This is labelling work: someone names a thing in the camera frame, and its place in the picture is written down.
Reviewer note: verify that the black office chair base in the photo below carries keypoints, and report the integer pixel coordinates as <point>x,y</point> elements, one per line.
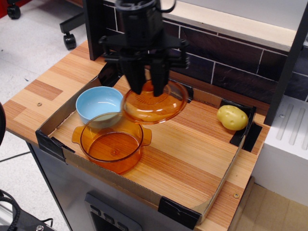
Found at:
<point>67,26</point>

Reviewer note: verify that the orange transparent plastic pot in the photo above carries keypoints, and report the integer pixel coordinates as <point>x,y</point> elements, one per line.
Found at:
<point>112,141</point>

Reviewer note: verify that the toy oven control panel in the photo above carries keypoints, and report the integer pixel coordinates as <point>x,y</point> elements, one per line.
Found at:
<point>106,218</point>

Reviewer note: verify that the yellow toy potato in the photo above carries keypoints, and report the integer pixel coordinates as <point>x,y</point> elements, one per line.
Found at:
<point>232,118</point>

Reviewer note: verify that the white toy sink drainboard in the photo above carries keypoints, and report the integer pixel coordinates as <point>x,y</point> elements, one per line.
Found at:
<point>289,130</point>

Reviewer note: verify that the black vertical post right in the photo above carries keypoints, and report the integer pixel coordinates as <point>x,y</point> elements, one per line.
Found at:
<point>288,68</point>

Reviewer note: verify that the light blue bowl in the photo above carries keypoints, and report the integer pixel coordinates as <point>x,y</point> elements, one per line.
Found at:
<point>99,106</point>

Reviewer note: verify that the orange transparent pot lid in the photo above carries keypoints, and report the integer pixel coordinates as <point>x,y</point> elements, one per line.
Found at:
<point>145,108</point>

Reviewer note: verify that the black vertical post left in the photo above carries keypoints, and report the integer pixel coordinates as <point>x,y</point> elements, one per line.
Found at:
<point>100,18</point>

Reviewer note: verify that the black vertical post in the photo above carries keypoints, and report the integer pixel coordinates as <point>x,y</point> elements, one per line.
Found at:
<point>288,68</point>
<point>100,18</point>

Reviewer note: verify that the cardboard fence with black tape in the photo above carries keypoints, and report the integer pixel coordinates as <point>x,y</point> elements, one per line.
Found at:
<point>189,174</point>

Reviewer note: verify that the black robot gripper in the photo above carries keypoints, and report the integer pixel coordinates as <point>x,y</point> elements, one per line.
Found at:
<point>144,42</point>

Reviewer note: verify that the black caster wheel top left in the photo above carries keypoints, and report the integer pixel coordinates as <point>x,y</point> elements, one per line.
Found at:
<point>13,11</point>

